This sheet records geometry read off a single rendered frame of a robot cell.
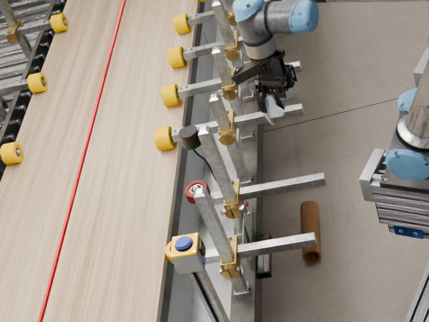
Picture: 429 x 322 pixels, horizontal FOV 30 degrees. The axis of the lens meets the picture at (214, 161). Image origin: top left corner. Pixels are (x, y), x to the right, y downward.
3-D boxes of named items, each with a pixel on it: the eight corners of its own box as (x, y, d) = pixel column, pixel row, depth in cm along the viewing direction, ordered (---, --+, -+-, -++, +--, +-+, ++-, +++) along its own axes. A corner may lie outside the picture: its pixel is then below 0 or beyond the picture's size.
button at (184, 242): (193, 238, 200) (191, 234, 199) (191, 250, 197) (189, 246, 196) (177, 241, 201) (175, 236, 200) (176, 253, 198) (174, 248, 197)
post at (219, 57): (256, 145, 311) (221, 44, 281) (256, 151, 308) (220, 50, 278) (248, 146, 311) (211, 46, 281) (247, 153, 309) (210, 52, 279)
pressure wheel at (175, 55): (179, 43, 315) (181, 61, 313) (186, 50, 323) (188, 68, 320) (165, 46, 316) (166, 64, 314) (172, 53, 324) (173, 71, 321)
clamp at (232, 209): (243, 188, 268) (239, 177, 264) (242, 218, 258) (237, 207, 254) (226, 191, 269) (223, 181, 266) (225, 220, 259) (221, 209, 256)
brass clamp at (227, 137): (239, 119, 280) (235, 108, 277) (237, 144, 270) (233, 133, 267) (221, 122, 281) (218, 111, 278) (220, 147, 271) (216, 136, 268)
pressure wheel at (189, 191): (218, 200, 271) (207, 176, 263) (216, 218, 265) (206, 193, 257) (195, 204, 272) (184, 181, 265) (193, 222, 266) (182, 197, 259)
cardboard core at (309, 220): (316, 199, 360) (318, 248, 338) (319, 211, 365) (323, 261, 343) (298, 202, 362) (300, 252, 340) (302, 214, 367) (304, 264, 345)
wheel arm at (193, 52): (299, 29, 309) (297, 21, 307) (299, 34, 306) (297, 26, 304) (177, 57, 320) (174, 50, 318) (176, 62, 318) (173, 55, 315)
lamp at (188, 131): (218, 174, 255) (198, 123, 242) (217, 186, 251) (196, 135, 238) (200, 177, 257) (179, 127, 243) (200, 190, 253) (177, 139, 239)
